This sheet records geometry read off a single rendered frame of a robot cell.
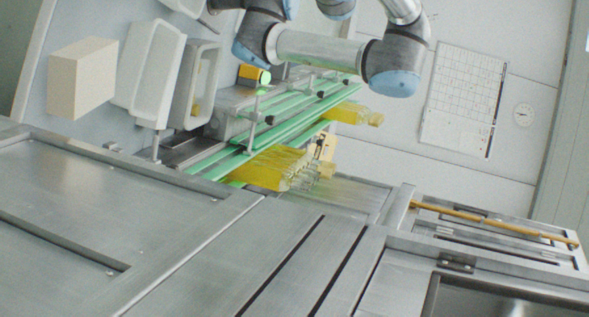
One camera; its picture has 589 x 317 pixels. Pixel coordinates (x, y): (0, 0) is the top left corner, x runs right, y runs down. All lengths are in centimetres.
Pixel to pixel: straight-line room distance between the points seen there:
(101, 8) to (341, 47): 63
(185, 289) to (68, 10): 74
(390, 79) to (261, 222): 76
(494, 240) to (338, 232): 146
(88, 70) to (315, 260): 63
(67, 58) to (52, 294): 66
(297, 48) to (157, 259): 109
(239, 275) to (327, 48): 104
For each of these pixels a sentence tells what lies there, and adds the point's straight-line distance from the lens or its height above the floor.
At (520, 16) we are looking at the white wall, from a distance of 782.
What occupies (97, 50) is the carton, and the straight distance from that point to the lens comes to 131.
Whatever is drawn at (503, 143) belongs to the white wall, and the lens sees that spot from 793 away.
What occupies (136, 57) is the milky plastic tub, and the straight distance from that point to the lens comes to 153.
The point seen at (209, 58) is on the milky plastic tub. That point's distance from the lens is 193.
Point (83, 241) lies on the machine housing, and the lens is 79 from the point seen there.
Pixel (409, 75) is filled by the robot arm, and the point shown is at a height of 136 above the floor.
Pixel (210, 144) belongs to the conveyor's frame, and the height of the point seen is 86.
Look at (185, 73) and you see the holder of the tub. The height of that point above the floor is 81.
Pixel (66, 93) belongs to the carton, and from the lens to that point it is 129.
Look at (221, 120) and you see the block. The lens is 197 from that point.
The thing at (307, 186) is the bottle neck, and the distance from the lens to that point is 192.
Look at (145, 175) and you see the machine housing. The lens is 109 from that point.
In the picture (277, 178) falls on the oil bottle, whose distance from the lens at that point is 192.
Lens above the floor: 149
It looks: 12 degrees down
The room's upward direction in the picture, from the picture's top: 104 degrees clockwise
